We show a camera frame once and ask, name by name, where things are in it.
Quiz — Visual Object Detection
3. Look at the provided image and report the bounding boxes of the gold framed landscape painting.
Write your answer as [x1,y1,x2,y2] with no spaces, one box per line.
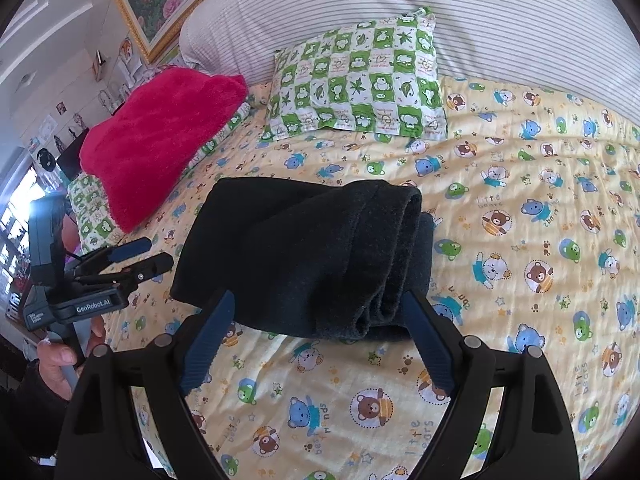
[100,0,257,64]

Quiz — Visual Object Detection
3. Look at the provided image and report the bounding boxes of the white striped bolster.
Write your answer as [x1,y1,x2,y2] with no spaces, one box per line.
[179,0,640,137]

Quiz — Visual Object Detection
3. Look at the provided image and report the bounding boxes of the black pants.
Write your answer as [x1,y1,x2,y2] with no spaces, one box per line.
[170,177,435,346]

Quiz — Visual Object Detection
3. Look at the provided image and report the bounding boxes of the red fluffy blanket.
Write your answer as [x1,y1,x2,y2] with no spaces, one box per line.
[79,66,250,235]

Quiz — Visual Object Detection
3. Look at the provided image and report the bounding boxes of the green checked pillow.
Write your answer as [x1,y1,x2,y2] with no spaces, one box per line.
[260,6,449,142]
[67,102,252,257]

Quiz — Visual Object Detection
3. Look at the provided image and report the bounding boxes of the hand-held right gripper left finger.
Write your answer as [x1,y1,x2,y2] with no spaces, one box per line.
[52,290,236,480]

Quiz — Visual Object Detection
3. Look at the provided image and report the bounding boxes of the person's left hand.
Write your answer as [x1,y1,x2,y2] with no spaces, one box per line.
[39,317,108,402]

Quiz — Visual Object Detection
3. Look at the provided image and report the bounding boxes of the yellow bear print bedsheet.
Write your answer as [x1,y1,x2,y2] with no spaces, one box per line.
[65,75,640,480]

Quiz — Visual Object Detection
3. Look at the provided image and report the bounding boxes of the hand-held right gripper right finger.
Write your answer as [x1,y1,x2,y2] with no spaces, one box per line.
[402,288,582,480]

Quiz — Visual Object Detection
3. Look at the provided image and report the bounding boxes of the person's left forearm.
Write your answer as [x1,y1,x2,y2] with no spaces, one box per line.
[0,360,77,480]

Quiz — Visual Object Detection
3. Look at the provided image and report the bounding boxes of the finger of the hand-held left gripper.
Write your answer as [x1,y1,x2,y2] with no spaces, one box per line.
[75,237,153,274]
[75,252,175,294]

